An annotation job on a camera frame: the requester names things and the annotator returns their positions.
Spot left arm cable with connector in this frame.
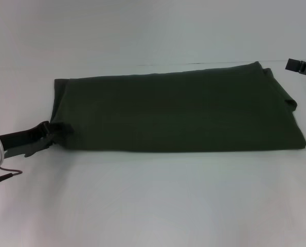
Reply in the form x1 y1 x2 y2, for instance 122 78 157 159
0 166 24 191

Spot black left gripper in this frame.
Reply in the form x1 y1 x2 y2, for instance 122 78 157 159
0 120 74 158

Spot dark green shirt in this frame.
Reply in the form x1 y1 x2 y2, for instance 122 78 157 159
50 61 306 154

